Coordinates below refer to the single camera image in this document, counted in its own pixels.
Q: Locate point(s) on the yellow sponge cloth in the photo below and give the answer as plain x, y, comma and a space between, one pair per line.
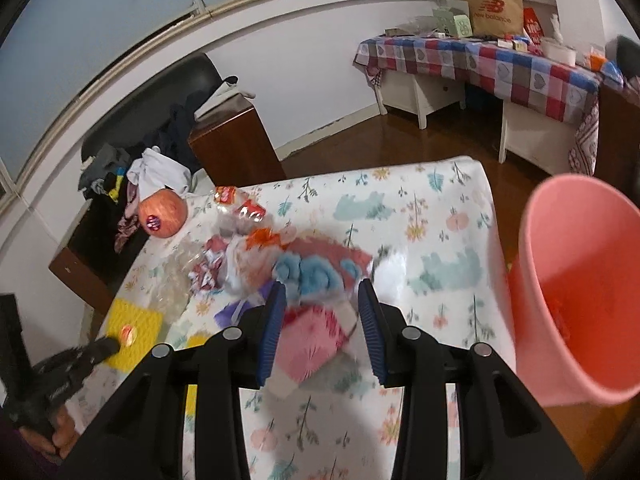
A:
142, 320

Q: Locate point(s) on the red white hanging cloth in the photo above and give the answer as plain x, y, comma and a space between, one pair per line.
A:
585, 140

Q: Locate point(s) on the red white patterned wrapper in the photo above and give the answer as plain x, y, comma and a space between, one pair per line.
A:
205, 270

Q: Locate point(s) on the white bottle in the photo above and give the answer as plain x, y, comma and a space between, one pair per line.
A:
556, 25

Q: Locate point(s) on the black leather sofa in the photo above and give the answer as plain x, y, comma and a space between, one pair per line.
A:
627, 60

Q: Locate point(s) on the red apple with sticker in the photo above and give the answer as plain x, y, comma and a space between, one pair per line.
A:
162, 212

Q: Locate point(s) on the person's left hand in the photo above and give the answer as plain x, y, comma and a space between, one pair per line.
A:
65, 435

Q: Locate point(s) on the blue orange packet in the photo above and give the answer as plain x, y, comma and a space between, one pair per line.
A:
607, 67

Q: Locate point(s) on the large window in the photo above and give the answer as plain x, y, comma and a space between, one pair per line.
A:
100, 10

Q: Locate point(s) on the light green box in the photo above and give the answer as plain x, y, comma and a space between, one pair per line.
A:
457, 22

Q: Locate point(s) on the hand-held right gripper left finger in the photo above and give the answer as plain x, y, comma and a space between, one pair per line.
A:
272, 330

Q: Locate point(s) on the patterned pink cloth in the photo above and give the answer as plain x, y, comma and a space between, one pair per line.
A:
127, 225

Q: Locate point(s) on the checkered tablecloth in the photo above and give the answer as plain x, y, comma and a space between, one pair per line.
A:
480, 65

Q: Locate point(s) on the floral tablecloth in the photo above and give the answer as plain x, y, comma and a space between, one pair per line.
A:
430, 240

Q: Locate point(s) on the pink plastic bucket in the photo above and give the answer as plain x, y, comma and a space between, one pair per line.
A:
575, 285

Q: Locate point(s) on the brown paper bag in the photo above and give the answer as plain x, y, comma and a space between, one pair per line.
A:
490, 5

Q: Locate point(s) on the dark navy garment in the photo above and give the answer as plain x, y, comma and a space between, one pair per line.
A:
175, 130

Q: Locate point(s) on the purple wrapper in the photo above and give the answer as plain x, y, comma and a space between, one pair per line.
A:
235, 312

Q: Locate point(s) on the dark wooden side table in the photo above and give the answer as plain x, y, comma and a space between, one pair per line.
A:
85, 265

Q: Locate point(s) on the clear plastic bag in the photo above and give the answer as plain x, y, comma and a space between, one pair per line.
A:
172, 280

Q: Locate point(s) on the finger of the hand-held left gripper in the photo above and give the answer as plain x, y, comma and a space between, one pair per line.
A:
100, 349

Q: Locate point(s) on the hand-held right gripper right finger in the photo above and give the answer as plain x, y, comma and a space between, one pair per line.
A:
372, 330

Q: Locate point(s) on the orange white plastic bag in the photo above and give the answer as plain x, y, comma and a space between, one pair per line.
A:
260, 239

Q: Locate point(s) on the white pot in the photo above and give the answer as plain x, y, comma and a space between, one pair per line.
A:
557, 52

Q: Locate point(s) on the red packet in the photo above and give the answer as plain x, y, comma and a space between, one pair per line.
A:
533, 25

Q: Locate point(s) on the grey garment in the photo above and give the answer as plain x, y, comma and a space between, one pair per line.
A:
102, 165

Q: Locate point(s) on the brown wooden cabinet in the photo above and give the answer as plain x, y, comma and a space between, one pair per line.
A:
235, 145

